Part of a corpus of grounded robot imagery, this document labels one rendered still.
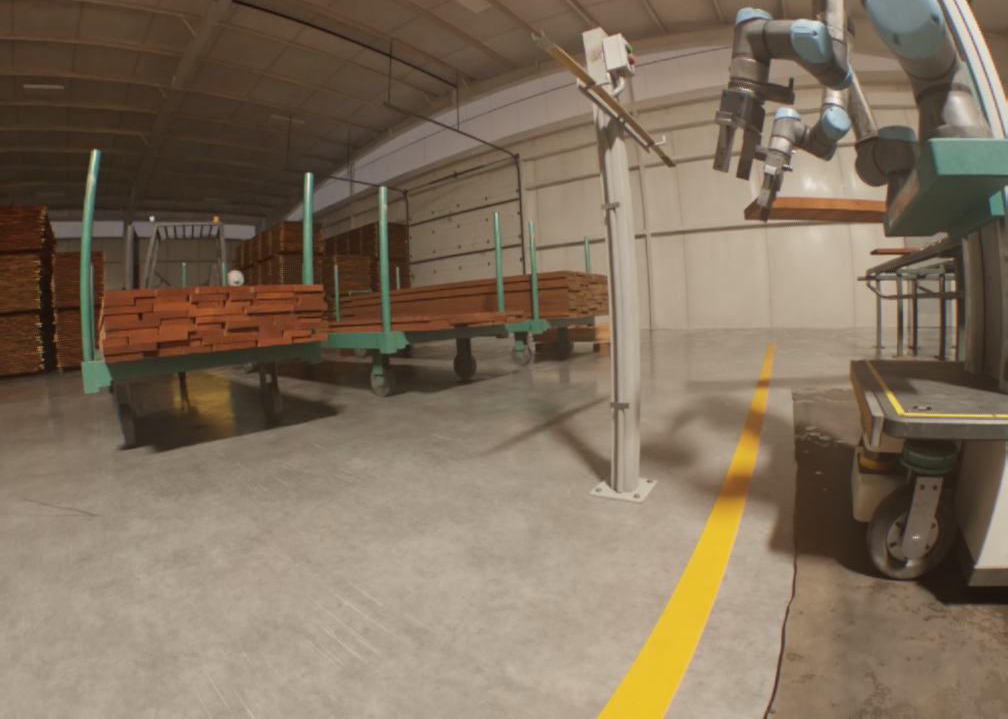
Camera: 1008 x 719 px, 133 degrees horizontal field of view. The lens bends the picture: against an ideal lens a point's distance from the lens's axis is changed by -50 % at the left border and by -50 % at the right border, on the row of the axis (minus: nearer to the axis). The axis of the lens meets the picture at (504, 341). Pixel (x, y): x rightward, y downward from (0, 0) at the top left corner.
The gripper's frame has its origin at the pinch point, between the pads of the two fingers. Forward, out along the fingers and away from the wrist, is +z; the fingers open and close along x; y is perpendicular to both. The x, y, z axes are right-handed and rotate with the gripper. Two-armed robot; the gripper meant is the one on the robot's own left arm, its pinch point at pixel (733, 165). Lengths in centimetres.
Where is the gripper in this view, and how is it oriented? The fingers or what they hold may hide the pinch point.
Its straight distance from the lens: 87.1
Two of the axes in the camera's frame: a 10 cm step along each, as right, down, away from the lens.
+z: -1.2, 8.9, 4.4
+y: -6.5, -4.1, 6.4
